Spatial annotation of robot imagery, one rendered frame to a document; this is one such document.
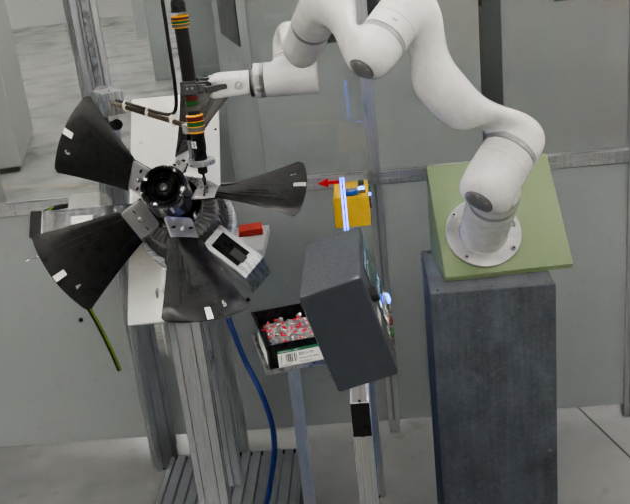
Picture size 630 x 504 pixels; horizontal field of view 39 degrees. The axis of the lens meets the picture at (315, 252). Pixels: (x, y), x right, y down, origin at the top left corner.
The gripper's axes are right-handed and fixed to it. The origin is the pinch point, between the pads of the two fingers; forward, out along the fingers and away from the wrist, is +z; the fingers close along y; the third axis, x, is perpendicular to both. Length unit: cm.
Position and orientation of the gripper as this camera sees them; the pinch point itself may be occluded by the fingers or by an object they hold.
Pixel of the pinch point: (190, 86)
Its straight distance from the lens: 224.2
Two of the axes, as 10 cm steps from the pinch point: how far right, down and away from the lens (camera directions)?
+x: -0.9, -9.3, -3.5
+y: 0.3, -3.5, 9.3
